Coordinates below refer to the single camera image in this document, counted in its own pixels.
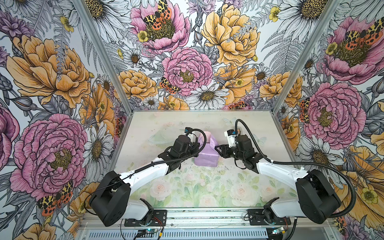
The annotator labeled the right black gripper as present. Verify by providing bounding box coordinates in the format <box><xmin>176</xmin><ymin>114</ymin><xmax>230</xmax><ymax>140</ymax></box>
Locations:
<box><xmin>214</xmin><ymin>144</ymin><xmax>245</xmax><ymax>161</ymax></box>

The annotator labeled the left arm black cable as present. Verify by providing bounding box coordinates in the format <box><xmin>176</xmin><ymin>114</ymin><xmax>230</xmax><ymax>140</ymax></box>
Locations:
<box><xmin>84</xmin><ymin>126</ymin><xmax>208</xmax><ymax>199</ymax></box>

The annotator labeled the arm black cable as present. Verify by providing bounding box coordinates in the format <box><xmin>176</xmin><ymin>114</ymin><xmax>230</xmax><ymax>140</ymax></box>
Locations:
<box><xmin>84</xmin><ymin>126</ymin><xmax>208</xmax><ymax>199</ymax></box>
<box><xmin>234</xmin><ymin>118</ymin><xmax>357</xmax><ymax>218</ymax></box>

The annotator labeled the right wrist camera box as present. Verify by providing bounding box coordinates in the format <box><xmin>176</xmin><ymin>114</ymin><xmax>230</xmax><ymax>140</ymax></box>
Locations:
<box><xmin>225</xmin><ymin>130</ymin><xmax>237</xmax><ymax>148</ymax></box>

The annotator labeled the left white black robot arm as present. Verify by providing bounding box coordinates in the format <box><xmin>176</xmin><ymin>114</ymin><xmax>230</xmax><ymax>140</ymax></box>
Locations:
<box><xmin>89</xmin><ymin>132</ymin><xmax>207</xmax><ymax>227</ymax></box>

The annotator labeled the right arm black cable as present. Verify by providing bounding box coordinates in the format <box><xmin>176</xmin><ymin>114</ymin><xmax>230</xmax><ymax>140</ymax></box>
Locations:
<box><xmin>234</xmin><ymin>118</ymin><xmax>357</xmax><ymax>218</ymax></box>

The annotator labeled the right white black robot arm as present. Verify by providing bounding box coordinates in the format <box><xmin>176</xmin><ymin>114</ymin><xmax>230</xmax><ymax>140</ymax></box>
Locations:
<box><xmin>215</xmin><ymin>135</ymin><xmax>341</xmax><ymax>224</ymax></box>

